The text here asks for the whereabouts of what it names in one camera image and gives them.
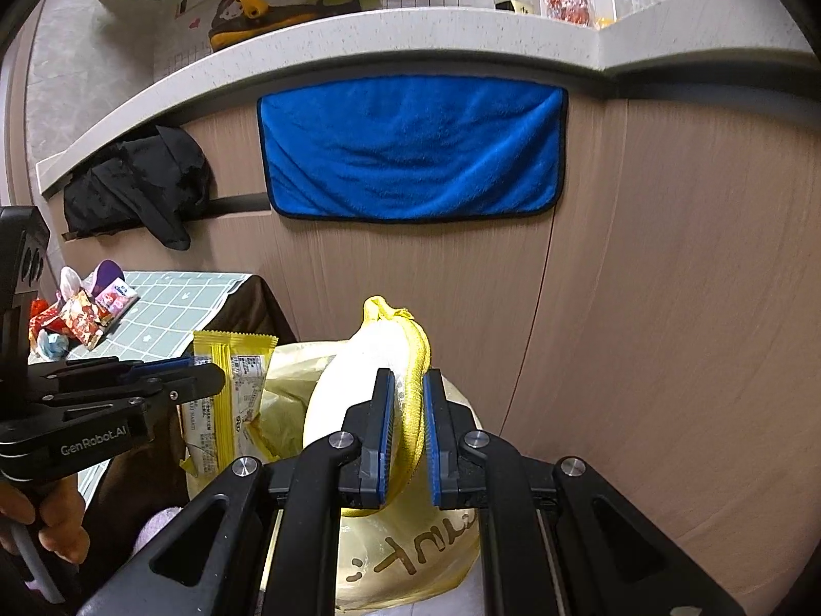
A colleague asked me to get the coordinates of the red patterned wrapper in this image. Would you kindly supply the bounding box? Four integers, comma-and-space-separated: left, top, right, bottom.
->
60, 288, 111, 351

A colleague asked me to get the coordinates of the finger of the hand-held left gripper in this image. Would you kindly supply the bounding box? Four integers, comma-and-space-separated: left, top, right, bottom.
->
0, 364, 228, 430
29, 356, 197, 392

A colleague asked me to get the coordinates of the white stone counter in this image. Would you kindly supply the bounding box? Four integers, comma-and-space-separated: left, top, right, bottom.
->
35, 0, 818, 198

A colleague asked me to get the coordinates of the person's left hand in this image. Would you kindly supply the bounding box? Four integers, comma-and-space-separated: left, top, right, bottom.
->
0, 476, 89, 591

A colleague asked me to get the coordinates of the yellow white foam wrapper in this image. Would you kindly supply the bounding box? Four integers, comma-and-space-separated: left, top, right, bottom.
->
304, 295, 435, 515

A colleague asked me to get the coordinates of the green grid mat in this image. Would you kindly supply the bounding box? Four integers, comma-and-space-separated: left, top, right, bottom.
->
61, 269, 255, 361

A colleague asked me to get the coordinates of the purple wrapper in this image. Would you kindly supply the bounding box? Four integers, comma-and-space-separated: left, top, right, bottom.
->
86, 260, 127, 296

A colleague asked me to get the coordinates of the yellow snack wrapper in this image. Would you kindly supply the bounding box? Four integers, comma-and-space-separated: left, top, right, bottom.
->
178, 329, 279, 484

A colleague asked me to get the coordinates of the pink fluffy cloth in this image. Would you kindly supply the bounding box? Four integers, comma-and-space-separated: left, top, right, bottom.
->
131, 506, 188, 556

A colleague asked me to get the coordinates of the yellow plastic bag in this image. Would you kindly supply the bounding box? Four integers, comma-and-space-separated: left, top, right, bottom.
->
255, 340, 486, 614

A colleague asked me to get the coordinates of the pink cartoon tissue pack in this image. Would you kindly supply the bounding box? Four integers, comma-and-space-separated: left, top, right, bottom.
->
96, 279, 140, 319

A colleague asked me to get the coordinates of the black cloth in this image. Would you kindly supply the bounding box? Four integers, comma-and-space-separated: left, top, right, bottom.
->
62, 125, 213, 251

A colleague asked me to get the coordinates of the blue towel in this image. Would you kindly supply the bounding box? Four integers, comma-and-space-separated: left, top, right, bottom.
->
257, 73, 570, 223

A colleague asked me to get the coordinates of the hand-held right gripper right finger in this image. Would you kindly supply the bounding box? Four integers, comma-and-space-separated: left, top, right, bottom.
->
423, 369, 764, 616

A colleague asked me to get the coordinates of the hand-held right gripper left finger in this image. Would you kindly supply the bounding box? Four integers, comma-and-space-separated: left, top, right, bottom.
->
77, 369, 395, 616

